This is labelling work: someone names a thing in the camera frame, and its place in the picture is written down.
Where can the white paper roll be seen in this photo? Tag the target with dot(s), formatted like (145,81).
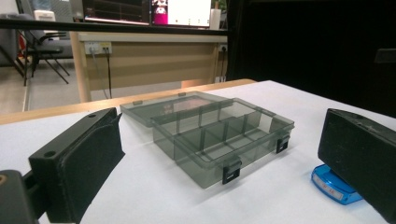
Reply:
(215,18)

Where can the black office chair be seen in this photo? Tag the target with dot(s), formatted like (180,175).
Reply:
(40,46)

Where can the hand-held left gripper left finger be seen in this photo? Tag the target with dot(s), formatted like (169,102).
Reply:
(81,161)

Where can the grey transparent compartment box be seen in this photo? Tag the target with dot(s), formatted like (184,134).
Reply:
(214,137)

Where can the dark computer monitor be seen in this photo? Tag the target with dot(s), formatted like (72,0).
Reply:
(116,11)

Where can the bright computer monitor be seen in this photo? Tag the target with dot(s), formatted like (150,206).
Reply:
(182,12)

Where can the wooden desk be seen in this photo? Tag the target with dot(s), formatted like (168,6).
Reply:
(146,62)

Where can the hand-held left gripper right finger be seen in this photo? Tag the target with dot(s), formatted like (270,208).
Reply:
(364,155)

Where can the white wall socket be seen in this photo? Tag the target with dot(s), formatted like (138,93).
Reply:
(222,47)

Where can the blue transparent small case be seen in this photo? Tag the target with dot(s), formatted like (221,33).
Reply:
(331,185)

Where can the black curtain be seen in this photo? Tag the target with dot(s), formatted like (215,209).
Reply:
(311,46)

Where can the black metal bar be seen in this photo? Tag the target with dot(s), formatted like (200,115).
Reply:
(109,27)

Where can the white power strip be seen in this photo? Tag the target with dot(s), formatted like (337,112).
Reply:
(97,47)

